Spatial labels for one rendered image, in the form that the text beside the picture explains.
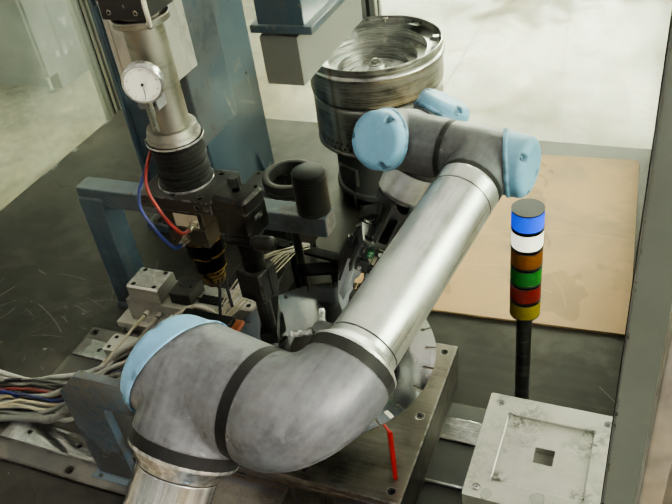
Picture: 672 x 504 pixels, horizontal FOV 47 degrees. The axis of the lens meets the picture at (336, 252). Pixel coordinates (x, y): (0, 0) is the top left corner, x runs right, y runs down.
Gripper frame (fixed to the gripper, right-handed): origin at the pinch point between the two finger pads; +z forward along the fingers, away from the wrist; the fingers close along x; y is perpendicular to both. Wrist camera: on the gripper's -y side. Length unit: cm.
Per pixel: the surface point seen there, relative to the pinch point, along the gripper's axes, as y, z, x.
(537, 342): -14.9, 2.7, 38.7
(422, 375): 12.6, 0.5, 11.6
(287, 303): -5.9, 7.0, -7.8
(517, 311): 6.0, -11.1, 22.3
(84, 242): -63, 41, -51
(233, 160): -64, 9, -24
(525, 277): 7.9, -17.3, 19.9
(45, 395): -9, 43, -41
